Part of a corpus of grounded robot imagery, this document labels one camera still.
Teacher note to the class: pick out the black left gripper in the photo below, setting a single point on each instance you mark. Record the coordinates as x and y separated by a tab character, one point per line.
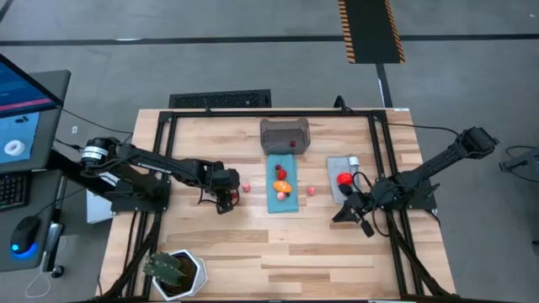
223	179

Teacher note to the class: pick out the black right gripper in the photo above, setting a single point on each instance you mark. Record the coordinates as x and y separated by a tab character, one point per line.
364	202

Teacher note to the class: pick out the pink round fruit toy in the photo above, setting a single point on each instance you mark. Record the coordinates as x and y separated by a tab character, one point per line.
246	187

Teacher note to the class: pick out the red tomato toy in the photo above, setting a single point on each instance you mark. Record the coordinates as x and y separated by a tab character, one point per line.
344	179

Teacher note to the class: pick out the pink raspberry toy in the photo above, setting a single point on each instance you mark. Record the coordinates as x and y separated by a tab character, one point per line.
311	191

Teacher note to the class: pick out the pink white peach toy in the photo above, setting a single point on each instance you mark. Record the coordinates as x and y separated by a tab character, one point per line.
281	196

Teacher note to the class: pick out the orange elongated toy food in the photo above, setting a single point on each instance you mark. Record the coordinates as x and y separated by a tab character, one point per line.
282	186

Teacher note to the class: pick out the red strawberry toy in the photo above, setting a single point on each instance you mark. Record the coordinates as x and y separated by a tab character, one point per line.
281	173

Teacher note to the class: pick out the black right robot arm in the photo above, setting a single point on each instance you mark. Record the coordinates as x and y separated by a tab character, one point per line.
442	162

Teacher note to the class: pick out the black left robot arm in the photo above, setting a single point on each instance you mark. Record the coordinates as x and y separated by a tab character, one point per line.
156	164

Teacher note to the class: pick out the blue cloth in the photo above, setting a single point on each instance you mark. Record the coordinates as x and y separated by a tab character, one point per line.
273	206

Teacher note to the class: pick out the grey cloth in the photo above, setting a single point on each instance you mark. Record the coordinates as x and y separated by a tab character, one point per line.
337	168

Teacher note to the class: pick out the white hexagonal plant pot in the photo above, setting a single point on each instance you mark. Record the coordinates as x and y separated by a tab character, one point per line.
203	273

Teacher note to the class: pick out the grey translucent plastic container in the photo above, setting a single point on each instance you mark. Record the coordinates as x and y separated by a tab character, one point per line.
278	134

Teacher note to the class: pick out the green cactus plant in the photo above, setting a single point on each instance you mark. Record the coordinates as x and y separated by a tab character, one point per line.
166	269

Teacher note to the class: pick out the white box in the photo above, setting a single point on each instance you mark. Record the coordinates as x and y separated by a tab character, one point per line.
99	210

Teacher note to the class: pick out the dark grey floor device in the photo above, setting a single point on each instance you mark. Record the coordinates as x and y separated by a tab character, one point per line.
524	160

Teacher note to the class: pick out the dark grey desk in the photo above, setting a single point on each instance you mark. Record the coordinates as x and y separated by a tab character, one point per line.
40	202

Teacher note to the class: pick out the grey monitor donut image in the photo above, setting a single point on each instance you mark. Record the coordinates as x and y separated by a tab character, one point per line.
46	139

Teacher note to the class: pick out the black orange striped floor mat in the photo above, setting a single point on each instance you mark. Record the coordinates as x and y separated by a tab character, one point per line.
370	31

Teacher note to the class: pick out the black computer mouse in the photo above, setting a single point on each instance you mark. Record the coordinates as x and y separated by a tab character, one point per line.
25	231

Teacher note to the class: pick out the black keyboard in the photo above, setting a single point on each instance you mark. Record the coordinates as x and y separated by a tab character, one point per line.
12	191

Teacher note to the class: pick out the black monitor blue screen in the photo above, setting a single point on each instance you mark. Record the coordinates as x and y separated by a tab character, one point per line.
21	94

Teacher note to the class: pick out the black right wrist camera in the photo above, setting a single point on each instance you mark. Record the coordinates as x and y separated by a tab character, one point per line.
345	189

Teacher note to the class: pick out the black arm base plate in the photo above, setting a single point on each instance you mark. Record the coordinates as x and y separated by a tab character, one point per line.
139	206
423	203

